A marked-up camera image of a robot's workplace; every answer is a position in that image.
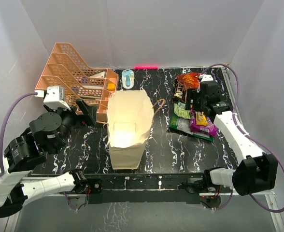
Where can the pink tape strip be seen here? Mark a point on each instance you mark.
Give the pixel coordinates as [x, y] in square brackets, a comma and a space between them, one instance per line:
[140, 67]

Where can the yellow sticky note pad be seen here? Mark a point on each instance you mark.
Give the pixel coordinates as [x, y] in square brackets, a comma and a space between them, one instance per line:
[111, 87]

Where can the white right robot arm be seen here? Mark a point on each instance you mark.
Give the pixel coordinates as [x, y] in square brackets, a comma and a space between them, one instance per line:
[256, 170]

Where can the light green snack pack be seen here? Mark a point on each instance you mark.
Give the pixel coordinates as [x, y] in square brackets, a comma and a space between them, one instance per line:
[180, 111]

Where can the peach plastic desk organizer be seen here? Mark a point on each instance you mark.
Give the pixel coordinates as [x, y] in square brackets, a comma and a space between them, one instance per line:
[65, 67]

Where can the brown Kettle chips bag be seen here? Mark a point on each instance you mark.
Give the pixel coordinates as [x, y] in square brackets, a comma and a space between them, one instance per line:
[179, 93]

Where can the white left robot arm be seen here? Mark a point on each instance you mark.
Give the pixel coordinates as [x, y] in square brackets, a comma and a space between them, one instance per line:
[45, 135]

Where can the beige paper bag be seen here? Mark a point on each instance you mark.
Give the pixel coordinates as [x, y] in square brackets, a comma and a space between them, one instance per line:
[130, 115]

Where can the purple blackcurrant candy bag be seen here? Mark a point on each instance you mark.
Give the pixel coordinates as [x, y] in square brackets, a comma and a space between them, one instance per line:
[211, 129]

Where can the small white box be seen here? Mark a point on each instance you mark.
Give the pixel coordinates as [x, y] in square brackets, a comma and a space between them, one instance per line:
[100, 75]

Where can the yellow M&M's candy pack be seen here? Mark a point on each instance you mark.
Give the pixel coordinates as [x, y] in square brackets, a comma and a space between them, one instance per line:
[201, 119]

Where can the blue correction tape package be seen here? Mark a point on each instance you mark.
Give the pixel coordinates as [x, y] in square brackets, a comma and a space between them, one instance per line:
[127, 78]

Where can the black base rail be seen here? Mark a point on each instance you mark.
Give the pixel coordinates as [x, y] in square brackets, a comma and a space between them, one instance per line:
[150, 188]

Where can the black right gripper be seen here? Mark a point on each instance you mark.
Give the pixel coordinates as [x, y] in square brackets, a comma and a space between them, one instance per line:
[191, 94]

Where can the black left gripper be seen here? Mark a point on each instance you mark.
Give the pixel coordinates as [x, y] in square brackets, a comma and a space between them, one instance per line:
[90, 111]

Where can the red Doritos chips bag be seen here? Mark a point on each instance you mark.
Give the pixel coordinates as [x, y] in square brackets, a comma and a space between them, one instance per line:
[189, 80]

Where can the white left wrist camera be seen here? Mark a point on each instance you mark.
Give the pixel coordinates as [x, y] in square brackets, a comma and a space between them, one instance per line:
[54, 98]

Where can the green snack bag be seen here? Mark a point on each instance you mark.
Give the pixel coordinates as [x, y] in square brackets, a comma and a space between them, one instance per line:
[182, 125]

